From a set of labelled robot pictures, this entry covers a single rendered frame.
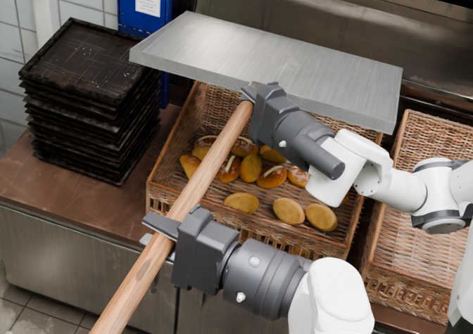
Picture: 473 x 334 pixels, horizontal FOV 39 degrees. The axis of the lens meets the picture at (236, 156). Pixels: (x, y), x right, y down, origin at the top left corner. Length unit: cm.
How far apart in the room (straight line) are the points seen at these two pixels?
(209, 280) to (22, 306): 161
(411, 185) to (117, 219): 91
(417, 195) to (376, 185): 10
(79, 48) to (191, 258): 114
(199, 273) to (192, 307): 113
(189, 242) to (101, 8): 135
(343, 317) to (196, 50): 87
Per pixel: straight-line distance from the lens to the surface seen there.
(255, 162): 197
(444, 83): 190
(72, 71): 184
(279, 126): 117
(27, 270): 225
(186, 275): 89
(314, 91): 142
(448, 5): 179
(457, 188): 128
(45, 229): 201
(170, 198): 178
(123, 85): 179
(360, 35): 187
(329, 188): 112
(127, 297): 80
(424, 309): 182
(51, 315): 241
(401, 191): 123
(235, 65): 146
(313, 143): 111
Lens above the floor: 205
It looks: 46 degrees down
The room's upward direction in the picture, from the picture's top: 8 degrees clockwise
